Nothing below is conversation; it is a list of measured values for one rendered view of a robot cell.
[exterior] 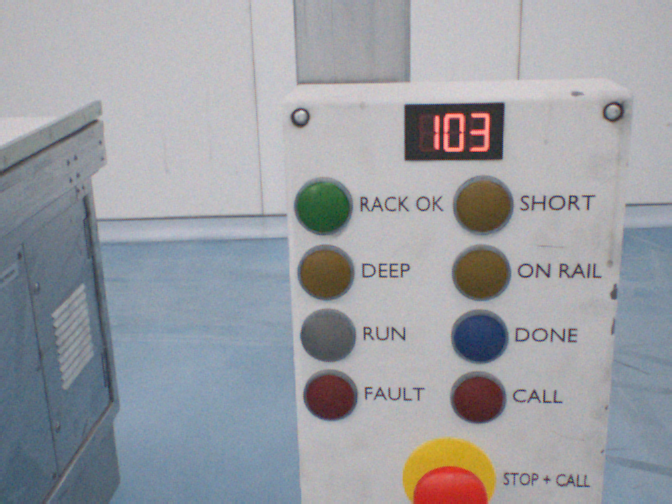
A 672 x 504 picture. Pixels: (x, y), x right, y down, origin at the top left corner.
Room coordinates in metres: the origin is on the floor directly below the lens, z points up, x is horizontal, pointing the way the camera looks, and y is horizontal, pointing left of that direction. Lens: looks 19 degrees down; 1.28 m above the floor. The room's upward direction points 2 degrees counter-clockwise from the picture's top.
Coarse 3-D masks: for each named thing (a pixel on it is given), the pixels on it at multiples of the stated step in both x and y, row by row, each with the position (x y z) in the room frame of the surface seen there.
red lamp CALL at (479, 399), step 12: (468, 384) 0.41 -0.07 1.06; (480, 384) 0.41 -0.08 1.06; (492, 384) 0.41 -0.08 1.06; (456, 396) 0.41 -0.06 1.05; (468, 396) 0.41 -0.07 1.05; (480, 396) 0.41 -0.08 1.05; (492, 396) 0.41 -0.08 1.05; (456, 408) 0.41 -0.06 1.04; (468, 408) 0.41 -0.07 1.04; (480, 408) 0.41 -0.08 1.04; (492, 408) 0.41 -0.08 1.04; (480, 420) 0.41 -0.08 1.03
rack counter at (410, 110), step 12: (408, 108) 0.42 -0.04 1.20; (420, 108) 0.42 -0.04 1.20; (432, 108) 0.42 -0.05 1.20; (444, 108) 0.42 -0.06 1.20; (456, 108) 0.42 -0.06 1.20; (468, 108) 0.42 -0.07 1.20; (480, 108) 0.42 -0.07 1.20; (492, 108) 0.42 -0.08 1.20; (408, 120) 0.42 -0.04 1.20; (492, 120) 0.42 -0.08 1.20; (408, 132) 0.42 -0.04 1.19; (492, 132) 0.42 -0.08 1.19; (408, 144) 0.42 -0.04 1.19; (492, 144) 0.42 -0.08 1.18; (408, 156) 0.42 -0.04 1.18; (420, 156) 0.42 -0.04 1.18; (432, 156) 0.42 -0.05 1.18; (444, 156) 0.42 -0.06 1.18; (456, 156) 0.42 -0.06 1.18; (468, 156) 0.42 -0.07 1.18; (480, 156) 0.42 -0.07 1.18; (492, 156) 0.42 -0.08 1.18
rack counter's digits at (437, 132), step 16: (432, 112) 0.42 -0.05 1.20; (448, 112) 0.42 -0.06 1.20; (464, 112) 0.42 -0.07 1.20; (480, 112) 0.42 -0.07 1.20; (432, 128) 0.42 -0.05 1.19; (448, 128) 0.42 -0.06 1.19; (464, 128) 0.42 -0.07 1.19; (480, 128) 0.42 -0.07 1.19; (432, 144) 0.42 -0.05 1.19; (448, 144) 0.42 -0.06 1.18; (464, 144) 0.42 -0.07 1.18; (480, 144) 0.42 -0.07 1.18
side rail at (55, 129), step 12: (84, 108) 1.84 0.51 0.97; (96, 108) 1.91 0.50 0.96; (60, 120) 1.71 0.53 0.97; (72, 120) 1.77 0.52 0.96; (84, 120) 1.83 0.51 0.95; (36, 132) 1.59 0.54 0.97; (48, 132) 1.64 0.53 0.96; (60, 132) 1.70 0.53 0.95; (12, 144) 1.49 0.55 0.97; (24, 144) 1.54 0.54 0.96; (36, 144) 1.58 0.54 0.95; (0, 156) 1.44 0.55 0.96; (12, 156) 1.48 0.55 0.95; (24, 156) 1.53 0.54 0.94; (0, 168) 1.43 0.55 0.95
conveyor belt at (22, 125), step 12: (0, 120) 1.93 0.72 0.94; (12, 120) 1.92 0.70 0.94; (24, 120) 1.92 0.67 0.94; (36, 120) 1.92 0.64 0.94; (48, 120) 1.91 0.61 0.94; (96, 120) 1.95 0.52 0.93; (0, 132) 1.79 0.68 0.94; (12, 132) 1.78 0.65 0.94; (24, 132) 1.78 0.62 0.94; (72, 132) 1.80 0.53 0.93; (0, 144) 1.67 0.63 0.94; (48, 144) 1.68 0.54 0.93
